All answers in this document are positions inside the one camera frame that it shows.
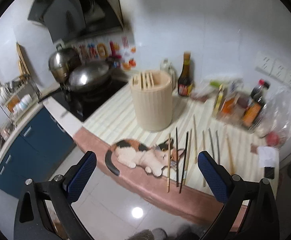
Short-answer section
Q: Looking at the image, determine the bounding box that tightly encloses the grey brown chopstick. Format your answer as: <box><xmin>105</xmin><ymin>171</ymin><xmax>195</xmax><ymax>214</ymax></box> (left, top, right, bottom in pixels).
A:
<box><xmin>216</xmin><ymin>130</ymin><xmax>220</xmax><ymax>165</ymax></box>

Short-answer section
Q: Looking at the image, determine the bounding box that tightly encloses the black chopstick with tip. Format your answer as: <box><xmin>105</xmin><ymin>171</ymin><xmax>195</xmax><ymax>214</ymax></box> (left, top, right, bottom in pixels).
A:
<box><xmin>179</xmin><ymin>131</ymin><xmax>189</xmax><ymax>194</ymax></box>

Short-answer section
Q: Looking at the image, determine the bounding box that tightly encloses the dark grey chopstick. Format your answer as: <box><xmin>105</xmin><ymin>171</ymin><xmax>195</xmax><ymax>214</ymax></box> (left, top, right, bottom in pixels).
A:
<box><xmin>208</xmin><ymin>128</ymin><xmax>215</xmax><ymax>159</ymax></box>

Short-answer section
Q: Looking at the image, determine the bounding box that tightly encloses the thin wooden chopstick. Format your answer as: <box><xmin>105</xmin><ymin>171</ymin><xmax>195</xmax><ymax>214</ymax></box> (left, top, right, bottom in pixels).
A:
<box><xmin>202</xmin><ymin>130</ymin><xmax>206</xmax><ymax>187</ymax></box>

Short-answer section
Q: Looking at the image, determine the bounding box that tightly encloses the blue kitchen cabinet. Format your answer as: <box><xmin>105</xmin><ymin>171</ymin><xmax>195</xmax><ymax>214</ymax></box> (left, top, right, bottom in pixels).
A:
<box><xmin>0</xmin><ymin>108</ymin><xmax>75</xmax><ymax>198</ymax></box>

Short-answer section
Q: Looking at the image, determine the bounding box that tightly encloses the patterned wooden chopstick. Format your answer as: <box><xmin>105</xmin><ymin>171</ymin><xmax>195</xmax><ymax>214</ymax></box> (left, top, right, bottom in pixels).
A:
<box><xmin>193</xmin><ymin>115</ymin><xmax>198</xmax><ymax>164</ymax></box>

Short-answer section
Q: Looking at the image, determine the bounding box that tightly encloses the black phone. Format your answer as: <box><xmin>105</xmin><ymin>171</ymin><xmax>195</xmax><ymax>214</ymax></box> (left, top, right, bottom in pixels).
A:
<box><xmin>264</xmin><ymin>167</ymin><xmax>275</xmax><ymax>180</ymax></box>

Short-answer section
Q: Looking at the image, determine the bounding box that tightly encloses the white folded paper towel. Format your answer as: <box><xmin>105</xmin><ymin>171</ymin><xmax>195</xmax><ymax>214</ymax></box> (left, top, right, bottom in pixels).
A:
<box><xmin>257</xmin><ymin>146</ymin><xmax>278</xmax><ymax>168</ymax></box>

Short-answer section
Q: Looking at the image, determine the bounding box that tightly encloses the striped cat print mat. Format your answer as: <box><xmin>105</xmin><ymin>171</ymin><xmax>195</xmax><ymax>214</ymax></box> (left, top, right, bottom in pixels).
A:
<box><xmin>73</xmin><ymin>86</ymin><xmax>266</xmax><ymax>224</ymax></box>

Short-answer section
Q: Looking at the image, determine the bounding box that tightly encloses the red round object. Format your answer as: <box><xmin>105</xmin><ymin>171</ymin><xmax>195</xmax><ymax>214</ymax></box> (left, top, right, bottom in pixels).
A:
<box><xmin>265</xmin><ymin>131</ymin><xmax>280</xmax><ymax>147</ymax></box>

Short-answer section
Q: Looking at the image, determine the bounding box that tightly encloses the clear acrylic condiment organizer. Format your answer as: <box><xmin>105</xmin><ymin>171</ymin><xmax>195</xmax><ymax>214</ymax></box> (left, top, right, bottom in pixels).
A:
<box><xmin>210</xmin><ymin>79</ymin><xmax>261</xmax><ymax>133</ymax></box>

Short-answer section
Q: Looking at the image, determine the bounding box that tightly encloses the black induction cooktop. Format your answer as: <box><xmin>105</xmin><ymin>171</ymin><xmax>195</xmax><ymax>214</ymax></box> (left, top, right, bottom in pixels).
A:
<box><xmin>52</xmin><ymin>77</ymin><xmax>127</xmax><ymax>122</ymax></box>

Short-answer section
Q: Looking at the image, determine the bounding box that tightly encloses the clear plastic bag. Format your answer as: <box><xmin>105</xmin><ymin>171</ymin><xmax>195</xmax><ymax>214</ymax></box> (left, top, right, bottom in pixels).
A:
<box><xmin>255</xmin><ymin>86</ymin><xmax>291</xmax><ymax>148</ymax></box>

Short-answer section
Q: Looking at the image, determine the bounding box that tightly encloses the orange label sauce bottle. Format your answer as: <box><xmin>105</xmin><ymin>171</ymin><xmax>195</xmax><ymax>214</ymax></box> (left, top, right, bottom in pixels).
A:
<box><xmin>242</xmin><ymin>79</ymin><xmax>270</xmax><ymax>129</ymax></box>

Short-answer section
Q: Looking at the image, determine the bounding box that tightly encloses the dark soy sauce bottle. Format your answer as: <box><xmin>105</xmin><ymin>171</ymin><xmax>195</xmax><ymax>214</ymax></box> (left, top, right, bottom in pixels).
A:
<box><xmin>178</xmin><ymin>51</ymin><xmax>192</xmax><ymax>97</ymax></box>

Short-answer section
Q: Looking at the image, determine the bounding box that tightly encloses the dish rack with bowls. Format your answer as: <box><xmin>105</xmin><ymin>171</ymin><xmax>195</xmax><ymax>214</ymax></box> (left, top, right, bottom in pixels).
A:
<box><xmin>0</xmin><ymin>74</ymin><xmax>41</xmax><ymax>126</ymax></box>

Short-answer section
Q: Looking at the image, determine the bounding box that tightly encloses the steel wok with lid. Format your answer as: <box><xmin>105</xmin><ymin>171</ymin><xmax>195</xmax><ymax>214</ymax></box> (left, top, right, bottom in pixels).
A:
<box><xmin>37</xmin><ymin>60</ymin><xmax>116</xmax><ymax>103</ymax></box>

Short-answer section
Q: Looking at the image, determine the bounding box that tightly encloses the beige ribbed utensil holder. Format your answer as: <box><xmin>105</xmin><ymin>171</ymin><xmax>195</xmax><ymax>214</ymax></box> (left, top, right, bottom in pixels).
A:
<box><xmin>129</xmin><ymin>70</ymin><xmax>173</xmax><ymax>132</ymax></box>

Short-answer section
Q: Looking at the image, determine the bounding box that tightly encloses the stainless steel stock pot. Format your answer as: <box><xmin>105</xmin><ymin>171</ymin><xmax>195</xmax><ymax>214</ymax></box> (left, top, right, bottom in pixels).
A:
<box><xmin>48</xmin><ymin>44</ymin><xmax>81</xmax><ymax>83</ymax></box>

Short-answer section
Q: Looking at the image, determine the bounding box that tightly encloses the wooden cutting board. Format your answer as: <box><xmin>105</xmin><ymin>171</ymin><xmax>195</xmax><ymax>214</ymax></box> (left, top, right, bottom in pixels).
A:
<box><xmin>16</xmin><ymin>42</ymin><xmax>30</xmax><ymax>75</ymax></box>

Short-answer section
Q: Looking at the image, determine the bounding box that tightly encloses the black range hood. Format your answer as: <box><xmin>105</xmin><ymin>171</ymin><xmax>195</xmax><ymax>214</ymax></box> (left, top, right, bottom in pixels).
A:
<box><xmin>28</xmin><ymin>0</ymin><xmax>124</xmax><ymax>43</ymax></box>

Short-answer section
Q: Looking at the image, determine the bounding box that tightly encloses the white wall socket panel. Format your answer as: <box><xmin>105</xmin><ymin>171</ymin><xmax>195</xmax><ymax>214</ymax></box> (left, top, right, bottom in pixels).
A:
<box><xmin>255</xmin><ymin>51</ymin><xmax>291</xmax><ymax>89</ymax></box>

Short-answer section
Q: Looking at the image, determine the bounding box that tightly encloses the colourful wall sticker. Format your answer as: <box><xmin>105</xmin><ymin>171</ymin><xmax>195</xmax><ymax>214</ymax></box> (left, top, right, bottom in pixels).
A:
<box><xmin>71</xmin><ymin>34</ymin><xmax>137</xmax><ymax>71</ymax></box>

